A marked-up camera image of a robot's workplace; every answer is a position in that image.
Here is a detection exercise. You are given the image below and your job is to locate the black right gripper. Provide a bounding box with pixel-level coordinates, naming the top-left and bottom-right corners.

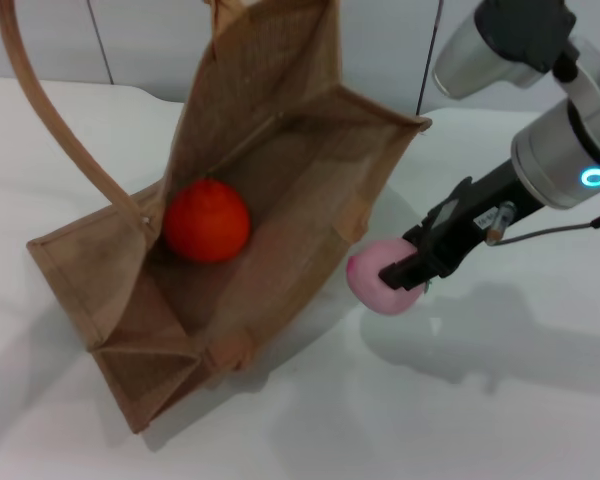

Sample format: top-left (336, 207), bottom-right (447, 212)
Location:
top-left (378, 159), bottom-right (547, 293)

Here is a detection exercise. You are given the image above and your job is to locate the pink toy peach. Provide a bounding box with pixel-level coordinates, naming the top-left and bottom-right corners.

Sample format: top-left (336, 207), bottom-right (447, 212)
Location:
top-left (345, 238), bottom-right (430, 317)

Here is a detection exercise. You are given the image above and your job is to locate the brown jute handbag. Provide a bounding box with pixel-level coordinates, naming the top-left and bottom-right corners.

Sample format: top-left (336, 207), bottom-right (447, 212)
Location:
top-left (0, 0), bottom-right (434, 436)

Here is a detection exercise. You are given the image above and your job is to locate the orange toy fruit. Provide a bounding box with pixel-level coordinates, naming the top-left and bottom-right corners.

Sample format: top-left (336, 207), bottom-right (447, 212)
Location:
top-left (161, 178), bottom-right (253, 265)

